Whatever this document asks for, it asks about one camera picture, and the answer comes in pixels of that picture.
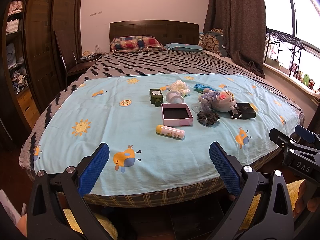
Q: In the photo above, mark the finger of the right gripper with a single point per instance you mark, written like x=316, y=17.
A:
x=305, y=134
x=279, y=138

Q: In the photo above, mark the dark knitted scrunchie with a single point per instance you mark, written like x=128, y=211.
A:
x=207, y=118

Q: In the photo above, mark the pink square box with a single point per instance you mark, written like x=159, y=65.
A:
x=176, y=114

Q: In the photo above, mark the green plush toy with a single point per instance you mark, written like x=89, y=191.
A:
x=306, y=80

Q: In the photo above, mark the brown patterned cushion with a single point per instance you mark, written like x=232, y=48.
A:
x=214, y=42

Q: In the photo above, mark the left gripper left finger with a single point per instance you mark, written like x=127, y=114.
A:
x=45, y=216

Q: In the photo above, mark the dark green bottle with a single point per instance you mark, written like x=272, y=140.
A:
x=156, y=97

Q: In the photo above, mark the plaid pillow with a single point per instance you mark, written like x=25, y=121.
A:
x=127, y=44

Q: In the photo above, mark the black flat box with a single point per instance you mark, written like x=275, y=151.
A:
x=242, y=111

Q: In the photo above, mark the grey plush toy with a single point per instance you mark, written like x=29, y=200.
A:
x=223, y=101

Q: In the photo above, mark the teal pillow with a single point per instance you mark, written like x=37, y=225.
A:
x=183, y=47

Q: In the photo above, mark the brown curtain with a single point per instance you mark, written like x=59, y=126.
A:
x=244, y=30

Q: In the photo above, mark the wooden bedside table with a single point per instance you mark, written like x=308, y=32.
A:
x=74, y=67

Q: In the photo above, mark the dark wooden headboard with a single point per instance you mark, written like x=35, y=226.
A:
x=164, y=31

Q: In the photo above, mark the light blue cartoon sheet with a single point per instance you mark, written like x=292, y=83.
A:
x=118, y=111

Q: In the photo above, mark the black patterned grey blanket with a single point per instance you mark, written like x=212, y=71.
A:
x=143, y=63

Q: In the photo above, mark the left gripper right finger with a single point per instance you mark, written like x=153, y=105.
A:
x=273, y=217

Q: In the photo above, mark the blue wet wipes packet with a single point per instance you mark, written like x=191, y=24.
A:
x=203, y=89

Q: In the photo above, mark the yellow white lip balm tube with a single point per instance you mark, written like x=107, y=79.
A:
x=170, y=131

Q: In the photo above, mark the dark wooden wardrobe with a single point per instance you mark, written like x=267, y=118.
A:
x=40, y=21

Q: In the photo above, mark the black metal rack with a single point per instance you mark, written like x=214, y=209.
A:
x=283, y=51

